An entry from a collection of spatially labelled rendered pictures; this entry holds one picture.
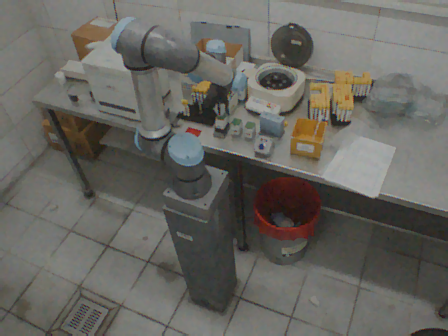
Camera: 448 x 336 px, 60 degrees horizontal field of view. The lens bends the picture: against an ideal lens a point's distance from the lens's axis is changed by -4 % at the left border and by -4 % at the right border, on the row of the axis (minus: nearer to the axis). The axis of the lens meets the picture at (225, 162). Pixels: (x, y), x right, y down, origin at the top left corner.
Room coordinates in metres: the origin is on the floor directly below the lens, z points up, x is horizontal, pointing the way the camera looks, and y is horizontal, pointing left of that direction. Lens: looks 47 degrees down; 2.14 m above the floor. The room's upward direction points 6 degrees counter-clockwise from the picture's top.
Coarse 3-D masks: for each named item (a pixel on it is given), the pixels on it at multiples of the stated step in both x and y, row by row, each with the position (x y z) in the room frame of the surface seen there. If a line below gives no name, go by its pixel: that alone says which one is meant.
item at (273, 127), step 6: (264, 114) 1.34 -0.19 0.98; (270, 114) 1.34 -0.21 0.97; (264, 120) 1.33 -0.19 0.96; (270, 120) 1.31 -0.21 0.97; (276, 120) 1.30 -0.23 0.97; (282, 120) 1.30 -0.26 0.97; (264, 126) 1.32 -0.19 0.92; (270, 126) 1.31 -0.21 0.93; (276, 126) 1.29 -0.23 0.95; (282, 126) 1.30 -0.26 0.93; (264, 132) 1.32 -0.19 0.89; (270, 132) 1.31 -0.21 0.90; (276, 132) 1.29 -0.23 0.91; (282, 132) 1.30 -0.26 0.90; (276, 138) 1.28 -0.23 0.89
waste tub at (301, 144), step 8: (296, 120) 1.28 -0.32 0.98; (304, 120) 1.29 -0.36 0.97; (312, 120) 1.28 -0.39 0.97; (296, 128) 1.29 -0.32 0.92; (304, 128) 1.29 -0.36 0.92; (312, 128) 1.28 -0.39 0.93; (320, 128) 1.26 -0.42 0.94; (296, 136) 1.28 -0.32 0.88; (304, 136) 1.28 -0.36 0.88; (312, 136) 1.27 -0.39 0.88; (320, 136) 1.26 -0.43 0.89; (296, 144) 1.18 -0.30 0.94; (304, 144) 1.16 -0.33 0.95; (312, 144) 1.15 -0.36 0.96; (320, 144) 1.14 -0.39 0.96; (296, 152) 1.18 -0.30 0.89; (304, 152) 1.16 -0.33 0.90; (312, 152) 1.15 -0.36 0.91; (320, 152) 1.14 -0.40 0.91
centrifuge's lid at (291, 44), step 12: (288, 24) 1.73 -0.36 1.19; (276, 36) 1.78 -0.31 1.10; (288, 36) 1.77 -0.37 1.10; (300, 36) 1.74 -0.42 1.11; (276, 48) 1.77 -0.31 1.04; (288, 48) 1.76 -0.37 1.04; (300, 48) 1.73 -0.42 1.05; (312, 48) 1.65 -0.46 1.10; (288, 60) 1.73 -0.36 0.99; (300, 60) 1.70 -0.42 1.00
